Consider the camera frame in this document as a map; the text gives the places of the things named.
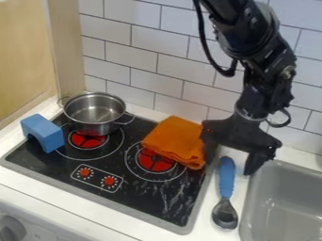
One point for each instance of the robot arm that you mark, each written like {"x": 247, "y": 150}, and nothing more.
{"x": 255, "y": 47}

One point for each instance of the silver pot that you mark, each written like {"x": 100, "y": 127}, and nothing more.
{"x": 95, "y": 113}

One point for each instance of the toy stove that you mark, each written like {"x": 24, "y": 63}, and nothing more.
{"x": 109, "y": 172}

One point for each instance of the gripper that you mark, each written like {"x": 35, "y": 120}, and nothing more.
{"x": 239, "y": 131}

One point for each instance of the blue block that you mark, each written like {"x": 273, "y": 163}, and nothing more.
{"x": 41, "y": 131}

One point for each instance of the orange cloth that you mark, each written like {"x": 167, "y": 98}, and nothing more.
{"x": 176, "y": 141}

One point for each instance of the blue spoon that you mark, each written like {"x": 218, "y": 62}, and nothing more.
{"x": 226, "y": 191}

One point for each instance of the toy sink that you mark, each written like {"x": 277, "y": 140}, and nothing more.
{"x": 283, "y": 204}

